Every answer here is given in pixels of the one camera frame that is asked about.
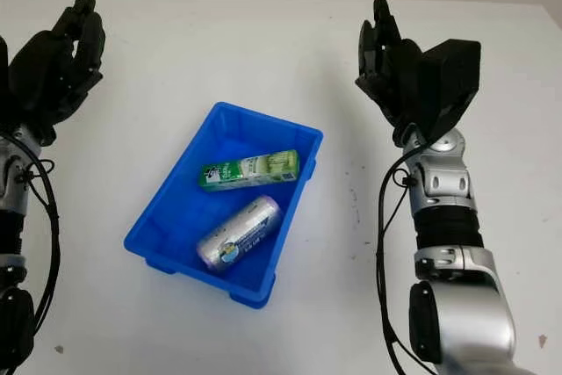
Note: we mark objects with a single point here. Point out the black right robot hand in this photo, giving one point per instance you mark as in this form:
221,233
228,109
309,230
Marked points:
399,85

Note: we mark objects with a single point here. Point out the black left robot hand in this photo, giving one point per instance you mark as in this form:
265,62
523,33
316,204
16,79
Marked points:
48,76

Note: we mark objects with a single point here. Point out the green carton box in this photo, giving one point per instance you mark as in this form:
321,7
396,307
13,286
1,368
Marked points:
250,170

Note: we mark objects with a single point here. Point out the silver cylindrical can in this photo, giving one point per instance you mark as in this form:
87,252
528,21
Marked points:
239,232

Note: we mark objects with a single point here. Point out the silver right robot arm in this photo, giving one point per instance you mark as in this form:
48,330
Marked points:
470,269

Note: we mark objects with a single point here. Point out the blue plastic tray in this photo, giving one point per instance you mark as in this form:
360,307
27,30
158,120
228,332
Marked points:
175,225

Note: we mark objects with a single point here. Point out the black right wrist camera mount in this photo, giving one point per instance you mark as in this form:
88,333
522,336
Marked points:
452,76

